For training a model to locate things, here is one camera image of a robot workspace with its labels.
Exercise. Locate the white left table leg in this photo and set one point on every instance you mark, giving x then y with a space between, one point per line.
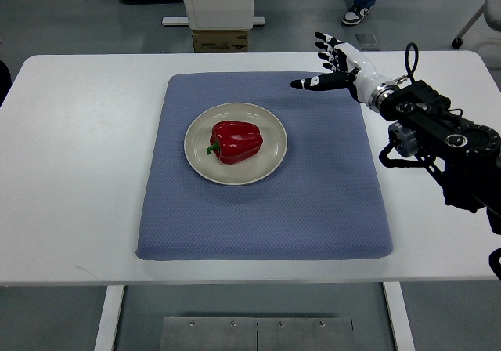
109 320

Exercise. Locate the cream round plate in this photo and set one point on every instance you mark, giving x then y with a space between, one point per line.
251 170

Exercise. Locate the grey floor plate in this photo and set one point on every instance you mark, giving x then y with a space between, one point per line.
366 39

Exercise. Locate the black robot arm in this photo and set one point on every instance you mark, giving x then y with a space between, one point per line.
426 132

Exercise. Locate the cardboard box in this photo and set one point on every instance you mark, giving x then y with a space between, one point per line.
220 41

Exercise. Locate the blue quilted mat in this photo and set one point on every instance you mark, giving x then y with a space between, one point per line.
323 202

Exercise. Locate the white table leg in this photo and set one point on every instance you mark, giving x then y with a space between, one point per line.
109 320
401 330

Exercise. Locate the white machine stand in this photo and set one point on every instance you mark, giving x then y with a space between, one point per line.
217 15

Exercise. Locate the white right table leg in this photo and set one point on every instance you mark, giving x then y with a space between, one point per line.
401 330

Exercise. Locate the red bell pepper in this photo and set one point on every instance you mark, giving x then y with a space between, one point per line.
234 141

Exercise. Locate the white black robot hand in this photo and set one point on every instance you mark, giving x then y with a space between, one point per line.
349 69

